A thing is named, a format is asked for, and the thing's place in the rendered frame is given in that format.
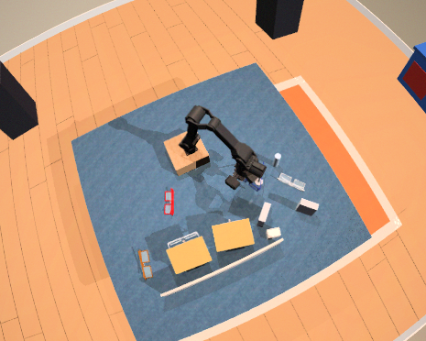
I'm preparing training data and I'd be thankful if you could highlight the long white flat bar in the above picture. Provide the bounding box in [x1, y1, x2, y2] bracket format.
[160, 238, 283, 297]

